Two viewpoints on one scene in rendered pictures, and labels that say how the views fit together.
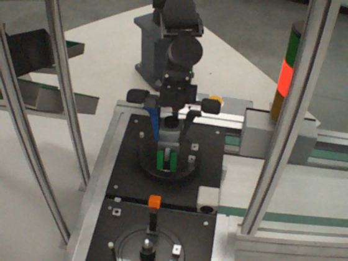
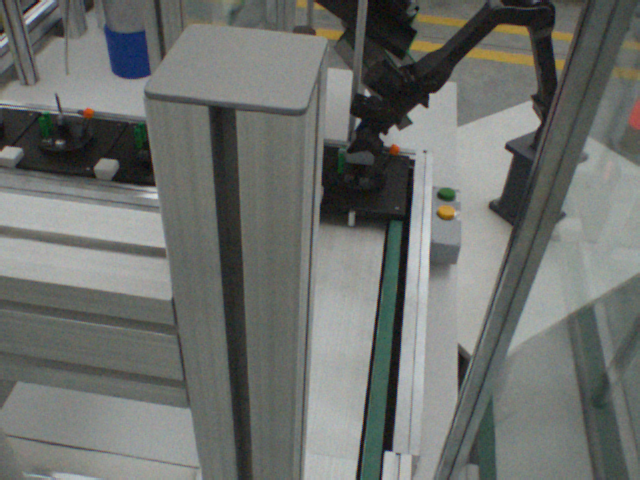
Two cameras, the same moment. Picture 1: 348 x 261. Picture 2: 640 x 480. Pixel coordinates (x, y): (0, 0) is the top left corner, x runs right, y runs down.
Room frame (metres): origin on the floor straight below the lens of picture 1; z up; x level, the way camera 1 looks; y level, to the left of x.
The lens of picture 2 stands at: (0.45, -1.30, 1.93)
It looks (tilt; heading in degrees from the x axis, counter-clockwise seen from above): 42 degrees down; 89
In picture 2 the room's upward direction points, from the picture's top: 4 degrees clockwise
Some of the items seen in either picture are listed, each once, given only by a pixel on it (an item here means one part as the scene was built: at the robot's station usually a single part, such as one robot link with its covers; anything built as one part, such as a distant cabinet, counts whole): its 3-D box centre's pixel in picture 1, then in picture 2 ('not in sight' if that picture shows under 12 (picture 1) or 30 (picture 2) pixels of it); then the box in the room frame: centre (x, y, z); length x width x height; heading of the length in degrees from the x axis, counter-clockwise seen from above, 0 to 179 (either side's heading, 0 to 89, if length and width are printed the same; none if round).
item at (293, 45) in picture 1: (305, 48); not in sight; (0.41, -0.17, 1.38); 0.05 x 0.05 x 0.05
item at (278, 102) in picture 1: (289, 102); not in sight; (0.41, -0.17, 1.28); 0.05 x 0.05 x 0.05
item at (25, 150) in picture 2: not in sight; (62, 127); (-0.19, 0.10, 1.01); 0.24 x 0.24 x 0.13; 83
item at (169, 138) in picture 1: (169, 135); (357, 146); (0.53, 0.01, 1.06); 0.08 x 0.04 x 0.07; 174
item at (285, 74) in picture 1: (297, 77); not in sight; (0.41, -0.17, 1.33); 0.05 x 0.05 x 0.05
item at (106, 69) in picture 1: (151, 81); (511, 207); (0.96, 0.08, 0.84); 0.90 x 0.70 x 0.03; 36
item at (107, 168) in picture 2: not in sight; (157, 138); (0.05, 0.07, 1.01); 0.24 x 0.24 x 0.13; 83
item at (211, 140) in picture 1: (169, 161); (358, 180); (0.55, 0.01, 0.96); 0.24 x 0.24 x 0.02; 83
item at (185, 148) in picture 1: (169, 155); (358, 174); (0.55, 0.01, 0.98); 0.14 x 0.14 x 0.02
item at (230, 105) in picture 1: (213, 110); (443, 223); (0.75, -0.10, 0.93); 0.21 x 0.07 x 0.06; 83
